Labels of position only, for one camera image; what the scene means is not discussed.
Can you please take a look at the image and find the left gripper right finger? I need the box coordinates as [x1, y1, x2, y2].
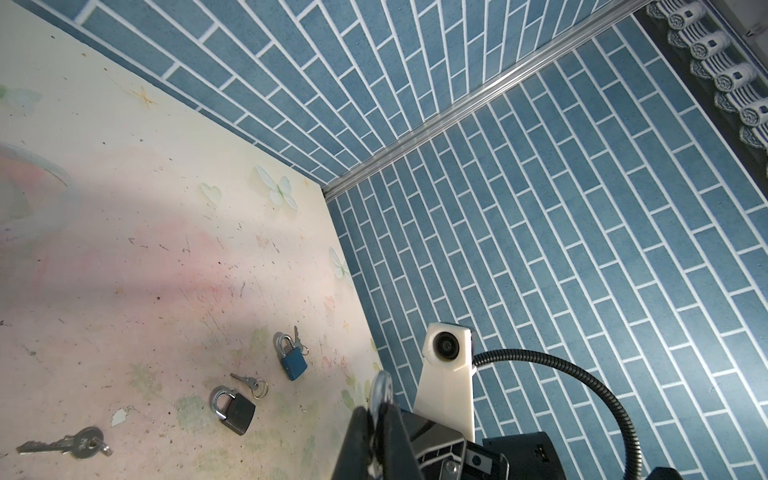
[379, 403, 423, 480]

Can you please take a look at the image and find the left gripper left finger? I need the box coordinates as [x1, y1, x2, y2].
[331, 406, 372, 480]

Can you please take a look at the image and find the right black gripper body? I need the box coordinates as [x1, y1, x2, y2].
[401, 410, 509, 480]

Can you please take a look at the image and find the blue padlock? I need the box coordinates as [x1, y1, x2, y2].
[274, 326, 309, 381]

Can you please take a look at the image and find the black padlock key ring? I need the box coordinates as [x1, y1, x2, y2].
[230, 372, 270, 401]

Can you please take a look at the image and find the black padlock with keys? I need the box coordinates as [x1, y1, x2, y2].
[210, 386, 255, 436]

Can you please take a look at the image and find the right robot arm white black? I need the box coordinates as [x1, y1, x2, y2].
[406, 349, 680, 479]

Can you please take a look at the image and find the floral table mat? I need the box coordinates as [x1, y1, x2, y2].
[1, 1, 381, 479]

